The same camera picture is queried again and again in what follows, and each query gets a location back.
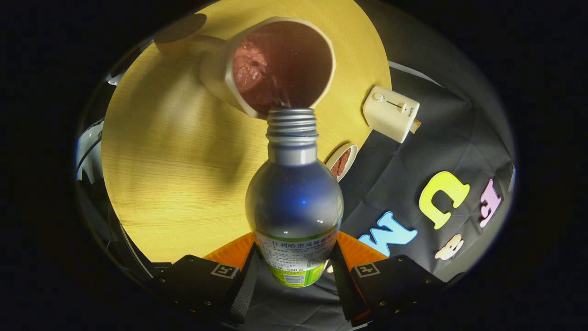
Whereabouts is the dried meat slice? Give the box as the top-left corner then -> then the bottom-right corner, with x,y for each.
331,148 -> 352,177

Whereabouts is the beige cup with wooden handle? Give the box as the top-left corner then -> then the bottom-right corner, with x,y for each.
154,13 -> 337,120

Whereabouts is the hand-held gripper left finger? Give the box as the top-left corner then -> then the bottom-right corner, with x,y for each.
152,231 -> 263,325

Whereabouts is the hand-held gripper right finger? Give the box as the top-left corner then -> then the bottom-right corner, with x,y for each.
330,231 -> 446,328

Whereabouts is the white round plate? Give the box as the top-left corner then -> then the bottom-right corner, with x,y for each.
324,144 -> 358,183

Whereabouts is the grey metal bottle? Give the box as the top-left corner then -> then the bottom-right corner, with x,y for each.
245,108 -> 345,288

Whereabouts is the cream toaster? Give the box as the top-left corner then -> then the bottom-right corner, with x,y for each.
362,86 -> 420,144

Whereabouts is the wooden table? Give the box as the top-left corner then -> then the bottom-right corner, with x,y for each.
101,0 -> 392,263

